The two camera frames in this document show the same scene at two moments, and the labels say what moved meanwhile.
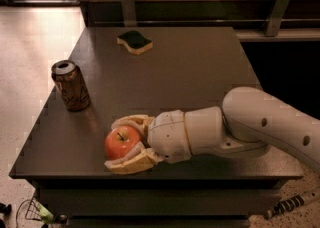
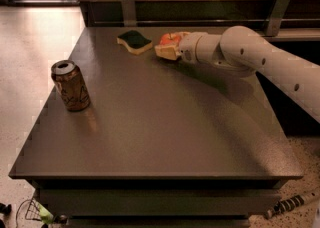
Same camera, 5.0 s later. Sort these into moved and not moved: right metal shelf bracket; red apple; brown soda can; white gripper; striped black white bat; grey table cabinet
Moved: white gripper; red apple
Not moved: brown soda can; grey table cabinet; striped black white bat; right metal shelf bracket
